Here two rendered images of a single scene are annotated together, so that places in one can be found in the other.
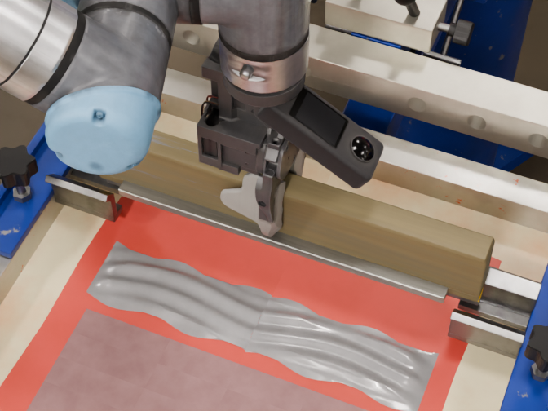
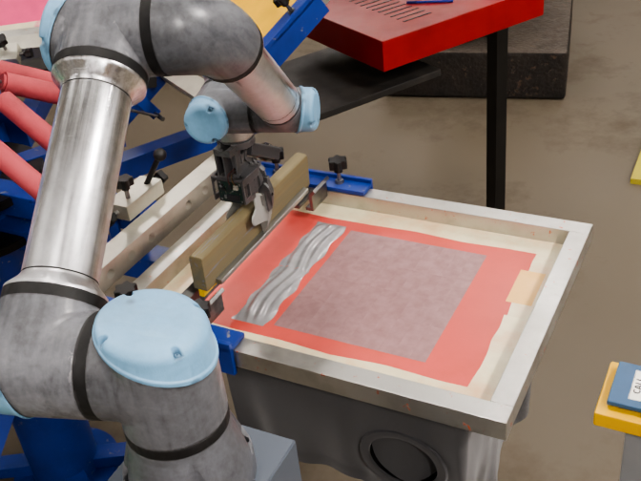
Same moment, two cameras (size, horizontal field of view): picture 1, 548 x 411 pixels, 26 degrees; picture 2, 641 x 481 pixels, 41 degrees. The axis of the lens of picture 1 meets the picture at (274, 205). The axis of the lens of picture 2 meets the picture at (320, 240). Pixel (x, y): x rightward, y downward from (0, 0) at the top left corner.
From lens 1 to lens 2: 148 cm
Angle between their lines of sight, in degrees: 59
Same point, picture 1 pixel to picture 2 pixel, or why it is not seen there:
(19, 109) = not seen: outside the picture
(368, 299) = (285, 240)
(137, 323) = (285, 306)
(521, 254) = not seen: hidden behind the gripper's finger
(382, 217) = (279, 177)
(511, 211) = not seen: hidden behind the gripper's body
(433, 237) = (293, 164)
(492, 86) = (192, 177)
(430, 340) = (310, 223)
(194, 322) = (290, 285)
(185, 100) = (148, 285)
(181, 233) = (232, 296)
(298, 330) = (299, 256)
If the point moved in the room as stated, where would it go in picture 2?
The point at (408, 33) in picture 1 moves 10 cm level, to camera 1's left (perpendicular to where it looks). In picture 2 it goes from (155, 189) to (144, 213)
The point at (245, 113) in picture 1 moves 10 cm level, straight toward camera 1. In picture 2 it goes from (242, 165) to (295, 161)
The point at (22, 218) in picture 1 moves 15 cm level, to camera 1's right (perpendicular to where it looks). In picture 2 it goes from (220, 330) to (234, 281)
